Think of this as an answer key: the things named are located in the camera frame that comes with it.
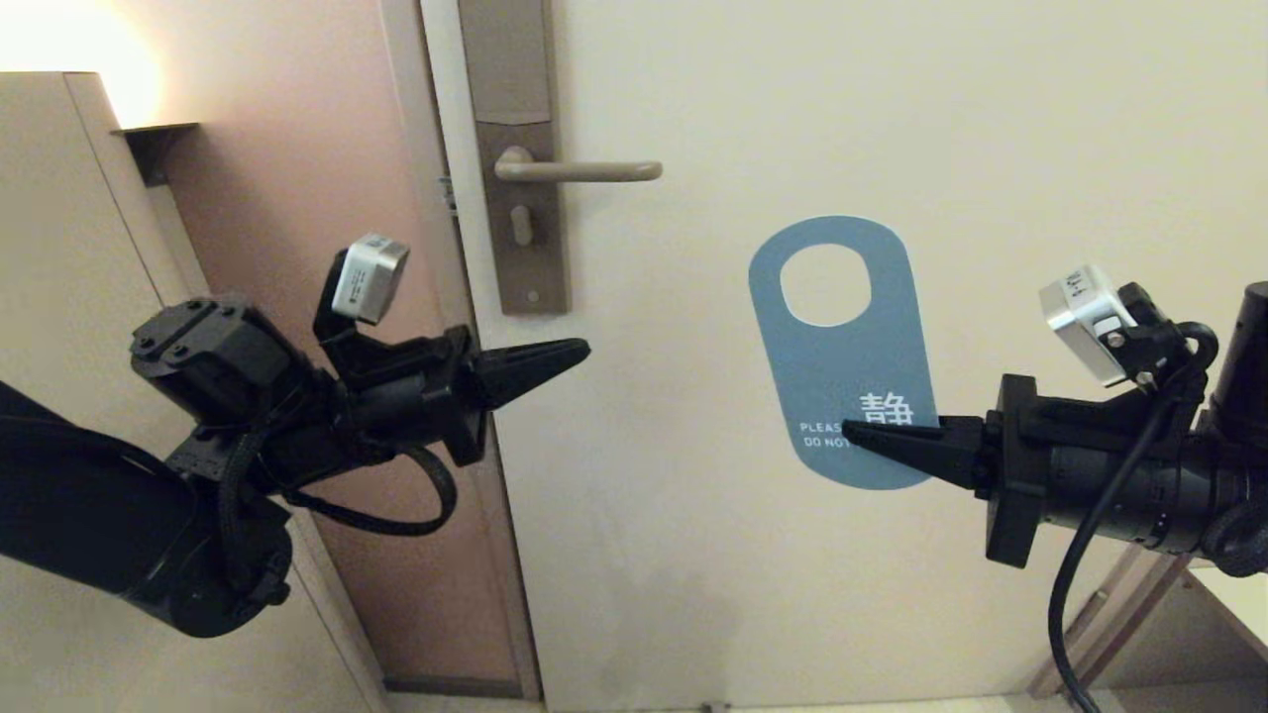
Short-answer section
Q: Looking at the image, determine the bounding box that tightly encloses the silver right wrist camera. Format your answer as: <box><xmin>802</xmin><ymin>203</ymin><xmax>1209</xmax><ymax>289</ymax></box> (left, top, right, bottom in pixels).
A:
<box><xmin>1038</xmin><ymin>263</ymin><xmax>1140</xmax><ymax>387</ymax></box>

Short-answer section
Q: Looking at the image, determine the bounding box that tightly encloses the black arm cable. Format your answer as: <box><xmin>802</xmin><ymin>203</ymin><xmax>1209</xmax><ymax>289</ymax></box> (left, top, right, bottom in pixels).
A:
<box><xmin>1048</xmin><ymin>322</ymin><xmax>1219</xmax><ymax>713</ymax></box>
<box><xmin>223</xmin><ymin>426</ymin><xmax>459</xmax><ymax>537</ymax></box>

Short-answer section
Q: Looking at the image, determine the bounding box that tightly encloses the white room door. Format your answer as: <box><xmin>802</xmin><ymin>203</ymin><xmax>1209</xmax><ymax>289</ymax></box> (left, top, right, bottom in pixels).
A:
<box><xmin>424</xmin><ymin>0</ymin><xmax>1268</xmax><ymax>712</ymax></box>

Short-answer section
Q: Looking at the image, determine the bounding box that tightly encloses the blue and white door hanger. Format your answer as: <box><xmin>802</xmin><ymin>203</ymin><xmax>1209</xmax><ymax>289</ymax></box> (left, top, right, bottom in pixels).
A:
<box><xmin>748</xmin><ymin>215</ymin><xmax>942</xmax><ymax>491</ymax></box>

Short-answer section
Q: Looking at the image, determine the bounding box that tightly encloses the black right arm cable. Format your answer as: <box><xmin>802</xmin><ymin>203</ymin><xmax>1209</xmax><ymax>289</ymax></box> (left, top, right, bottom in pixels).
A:
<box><xmin>1048</xmin><ymin>322</ymin><xmax>1219</xmax><ymax>713</ymax></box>

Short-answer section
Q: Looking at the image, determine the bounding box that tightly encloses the beige cabinet panel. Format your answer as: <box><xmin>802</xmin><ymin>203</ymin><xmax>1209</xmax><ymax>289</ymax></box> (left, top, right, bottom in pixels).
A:
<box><xmin>0</xmin><ymin>71</ymin><xmax>387</xmax><ymax>713</ymax></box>

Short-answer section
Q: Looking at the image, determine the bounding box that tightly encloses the dark wall lamp fixture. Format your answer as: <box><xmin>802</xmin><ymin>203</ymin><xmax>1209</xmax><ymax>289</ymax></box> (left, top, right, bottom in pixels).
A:
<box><xmin>114</xmin><ymin>123</ymin><xmax>202</xmax><ymax>189</ymax></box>

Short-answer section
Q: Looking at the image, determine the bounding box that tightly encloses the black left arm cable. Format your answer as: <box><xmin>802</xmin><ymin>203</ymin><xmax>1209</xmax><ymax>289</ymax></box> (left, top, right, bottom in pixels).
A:
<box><xmin>223</xmin><ymin>426</ymin><xmax>459</xmax><ymax>537</ymax></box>

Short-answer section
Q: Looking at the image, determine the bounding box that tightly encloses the bronze door lock plate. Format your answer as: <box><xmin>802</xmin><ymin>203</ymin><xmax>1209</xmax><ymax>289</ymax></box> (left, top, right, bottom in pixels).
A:
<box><xmin>456</xmin><ymin>0</ymin><xmax>571</xmax><ymax>316</ymax></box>

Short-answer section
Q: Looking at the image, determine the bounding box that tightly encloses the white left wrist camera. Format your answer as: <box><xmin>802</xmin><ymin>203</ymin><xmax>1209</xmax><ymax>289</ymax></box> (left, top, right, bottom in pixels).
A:
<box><xmin>332</xmin><ymin>233</ymin><xmax>410</xmax><ymax>325</ymax></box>

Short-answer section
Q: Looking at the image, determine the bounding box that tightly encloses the beige metal door handle lever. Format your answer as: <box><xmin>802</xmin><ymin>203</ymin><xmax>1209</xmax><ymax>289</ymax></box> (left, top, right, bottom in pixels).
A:
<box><xmin>493</xmin><ymin>146</ymin><xmax>664</xmax><ymax>183</ymax></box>

